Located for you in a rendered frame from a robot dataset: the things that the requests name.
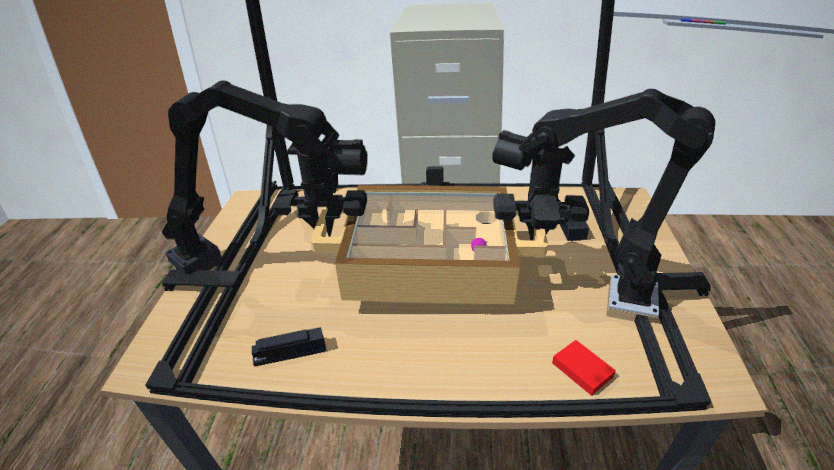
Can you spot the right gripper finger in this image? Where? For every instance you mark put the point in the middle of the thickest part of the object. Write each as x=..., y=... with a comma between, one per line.
x=311, y=218
x=330, y=217

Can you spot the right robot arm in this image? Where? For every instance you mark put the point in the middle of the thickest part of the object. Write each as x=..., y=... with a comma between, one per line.
x=301, y=124

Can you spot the wooden maze board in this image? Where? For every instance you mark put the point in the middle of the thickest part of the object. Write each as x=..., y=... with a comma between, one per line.
x=428, y=244

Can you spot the red rectangular block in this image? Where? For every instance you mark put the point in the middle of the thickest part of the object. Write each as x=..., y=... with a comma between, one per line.
x=585, y=368

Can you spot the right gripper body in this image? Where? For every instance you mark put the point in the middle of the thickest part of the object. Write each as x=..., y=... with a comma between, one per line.
x=316, y=196

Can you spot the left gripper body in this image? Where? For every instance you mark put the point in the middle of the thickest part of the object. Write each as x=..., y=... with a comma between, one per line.
x=505, y=203

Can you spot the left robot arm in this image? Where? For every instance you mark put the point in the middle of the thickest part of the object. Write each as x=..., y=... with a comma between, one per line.
x=690, y=129

